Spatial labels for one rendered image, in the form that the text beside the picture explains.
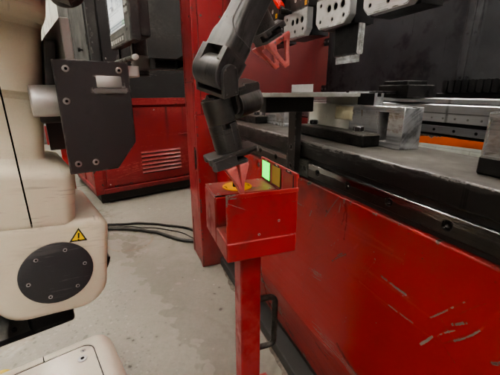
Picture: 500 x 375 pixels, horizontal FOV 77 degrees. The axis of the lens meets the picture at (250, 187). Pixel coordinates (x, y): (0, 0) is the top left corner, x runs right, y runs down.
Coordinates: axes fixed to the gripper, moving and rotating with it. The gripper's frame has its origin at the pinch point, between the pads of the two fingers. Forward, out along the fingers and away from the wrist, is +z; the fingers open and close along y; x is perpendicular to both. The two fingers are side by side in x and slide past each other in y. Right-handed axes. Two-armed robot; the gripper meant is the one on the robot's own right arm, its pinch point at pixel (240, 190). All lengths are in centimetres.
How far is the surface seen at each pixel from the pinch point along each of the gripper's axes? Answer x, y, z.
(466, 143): 88, 183, 60
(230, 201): -4.5, -3.8, -0.5
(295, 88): 20.5, 27.7, -14.6
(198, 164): 104, 7, 18
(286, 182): -0.7, 10.4, 1.8
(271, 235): -4.5, 2.8, 10.4
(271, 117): 62, 36, -2
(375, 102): 5.3, 41.2, -7.5
